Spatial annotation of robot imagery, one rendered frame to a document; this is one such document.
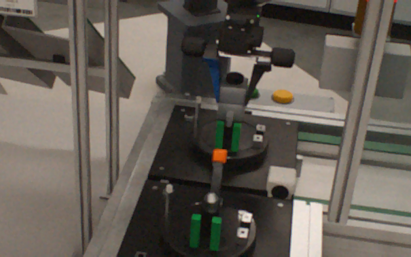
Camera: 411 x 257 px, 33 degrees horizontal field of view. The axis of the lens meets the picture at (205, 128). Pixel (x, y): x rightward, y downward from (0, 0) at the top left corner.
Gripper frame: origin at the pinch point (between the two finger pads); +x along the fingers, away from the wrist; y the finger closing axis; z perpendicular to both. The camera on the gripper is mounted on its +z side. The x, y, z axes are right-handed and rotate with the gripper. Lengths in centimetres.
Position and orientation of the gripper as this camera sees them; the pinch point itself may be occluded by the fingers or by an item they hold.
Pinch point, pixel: (234, 83)
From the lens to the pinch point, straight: 117.0
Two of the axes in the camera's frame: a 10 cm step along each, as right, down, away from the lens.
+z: -0.9, 0.0, -10.0
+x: -1.3, 9.9, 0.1
